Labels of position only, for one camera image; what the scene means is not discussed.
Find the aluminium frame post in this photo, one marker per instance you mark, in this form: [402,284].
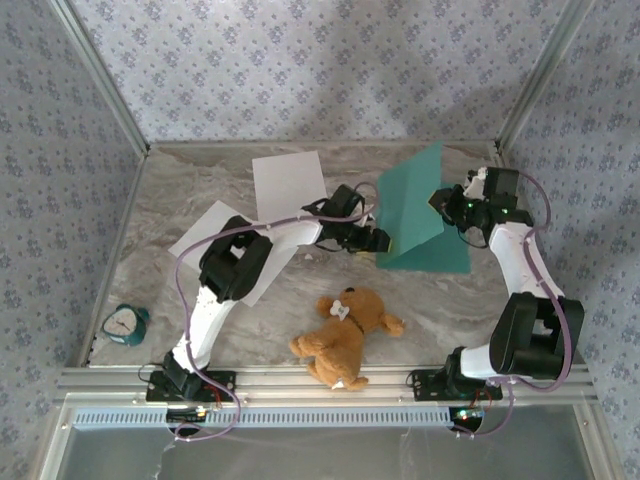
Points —
[102,75]
[545,75]

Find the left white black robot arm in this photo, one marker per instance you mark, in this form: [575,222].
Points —
[210,320]

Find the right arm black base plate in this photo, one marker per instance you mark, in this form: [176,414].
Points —
[425,382]

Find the grey metal lower panel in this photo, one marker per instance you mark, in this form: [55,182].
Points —
[320,455]

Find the green paper folder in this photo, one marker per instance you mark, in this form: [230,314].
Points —
[410,210]

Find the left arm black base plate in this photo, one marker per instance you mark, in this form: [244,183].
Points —
[225,380]

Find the small circuit board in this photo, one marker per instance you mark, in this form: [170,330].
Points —
[187,413]
[467,414]

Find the thin aluminium table-edge rail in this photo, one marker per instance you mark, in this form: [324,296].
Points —
[320,144]

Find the aluminium mounting rail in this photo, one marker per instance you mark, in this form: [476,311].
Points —
[280,382]

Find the teal alarm clock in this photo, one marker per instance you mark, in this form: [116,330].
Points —
[122,325]

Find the brown teddy bear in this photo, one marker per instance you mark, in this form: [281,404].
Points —
[345,340]

